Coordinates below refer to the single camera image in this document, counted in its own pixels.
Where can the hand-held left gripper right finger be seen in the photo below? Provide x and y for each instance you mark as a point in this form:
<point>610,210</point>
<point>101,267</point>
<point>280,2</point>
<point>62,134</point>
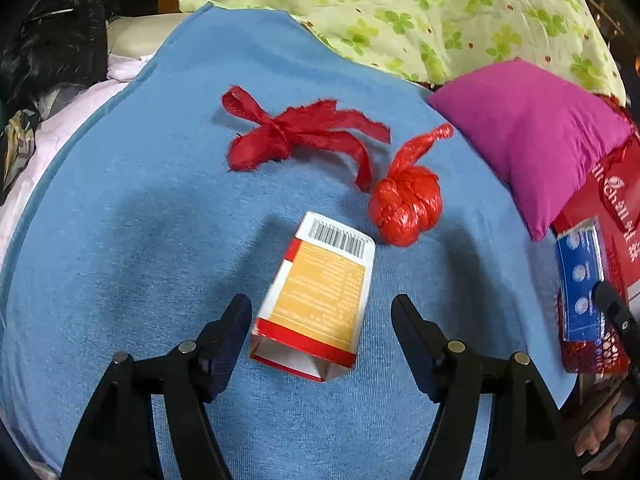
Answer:
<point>415,345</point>

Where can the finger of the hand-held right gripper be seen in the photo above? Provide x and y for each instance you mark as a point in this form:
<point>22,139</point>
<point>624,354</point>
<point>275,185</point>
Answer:
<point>612,305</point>

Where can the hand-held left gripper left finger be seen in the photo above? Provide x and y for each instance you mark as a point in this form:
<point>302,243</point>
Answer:
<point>230,340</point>

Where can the blue box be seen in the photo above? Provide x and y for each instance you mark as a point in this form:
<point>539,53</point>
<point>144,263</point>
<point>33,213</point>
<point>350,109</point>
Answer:
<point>577,280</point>

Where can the red plastic basket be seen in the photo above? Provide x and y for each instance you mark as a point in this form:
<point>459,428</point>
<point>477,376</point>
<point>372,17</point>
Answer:
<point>580,357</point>

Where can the orange white carton box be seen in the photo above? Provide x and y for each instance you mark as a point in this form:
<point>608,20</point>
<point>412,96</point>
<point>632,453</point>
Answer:
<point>320,300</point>

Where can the red knotted plastic bag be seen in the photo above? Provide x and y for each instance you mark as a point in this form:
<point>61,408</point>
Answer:
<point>405,205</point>

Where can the red ribbon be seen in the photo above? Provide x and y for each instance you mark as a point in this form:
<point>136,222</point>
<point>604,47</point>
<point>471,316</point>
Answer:
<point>280,135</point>

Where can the person's right hand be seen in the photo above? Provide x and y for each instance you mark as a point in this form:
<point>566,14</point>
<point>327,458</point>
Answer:
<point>605,432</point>

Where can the red tote bag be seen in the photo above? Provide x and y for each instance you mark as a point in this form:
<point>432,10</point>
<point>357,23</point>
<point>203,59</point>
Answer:
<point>620,195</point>

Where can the blue towel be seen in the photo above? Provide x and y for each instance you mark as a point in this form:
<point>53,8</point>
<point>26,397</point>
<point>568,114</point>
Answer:
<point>125,235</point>

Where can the magenta pillow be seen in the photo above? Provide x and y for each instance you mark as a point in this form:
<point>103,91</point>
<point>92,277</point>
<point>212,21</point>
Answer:
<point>525,135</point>

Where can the patterned garment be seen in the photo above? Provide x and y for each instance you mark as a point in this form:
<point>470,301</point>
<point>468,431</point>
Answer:
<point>20,145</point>

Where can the cream leather sofa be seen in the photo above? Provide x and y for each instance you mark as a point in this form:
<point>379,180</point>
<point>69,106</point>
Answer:
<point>140,35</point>

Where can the green floral quilt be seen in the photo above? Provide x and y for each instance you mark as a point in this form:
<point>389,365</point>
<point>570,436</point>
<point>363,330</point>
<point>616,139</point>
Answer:
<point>400,10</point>

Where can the black puffer jacket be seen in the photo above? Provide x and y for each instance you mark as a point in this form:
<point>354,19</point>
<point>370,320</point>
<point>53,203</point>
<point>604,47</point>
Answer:
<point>50,50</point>

